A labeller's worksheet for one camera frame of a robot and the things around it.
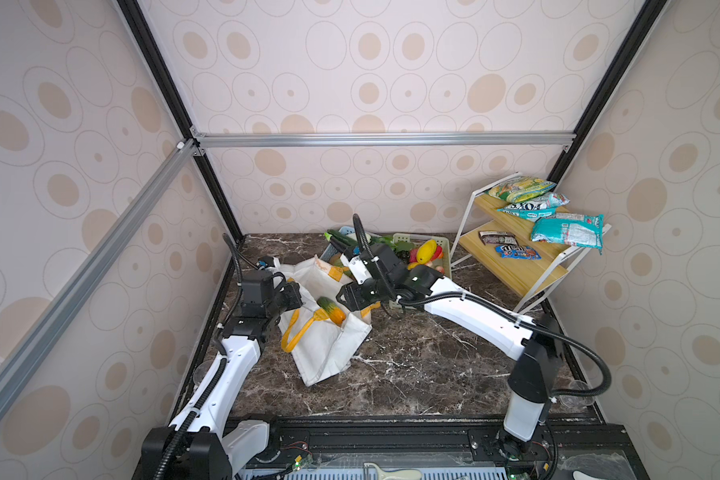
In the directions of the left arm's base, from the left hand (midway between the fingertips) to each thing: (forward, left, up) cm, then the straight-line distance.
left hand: (304, 279), depth 81 cm
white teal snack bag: (+12, -59, +15) cm, 62 cm away
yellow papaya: (+21, -37, -12) cm, 45 cm away
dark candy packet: (+20, -58, -4) cm, 62 cm away
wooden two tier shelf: (+5, -65, -6) cm, 65 cm away
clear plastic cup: (-26, -73, -20) cm, 80 cm away
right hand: (-5, -11, 0) cm, 12 cm away
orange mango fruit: (-5, -8, -10) cm, 14 cm away
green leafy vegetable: (+25, -28, -15) cm, 40 cm away
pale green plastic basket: (+22, -44, -19) cm, 53 cm away
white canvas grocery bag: (-13, -3, -11) cm, 18 cm away
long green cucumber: (+32, -5, -16) cm, 36 cm away
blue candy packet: (+14, -62, -4) cm, 63 cm away
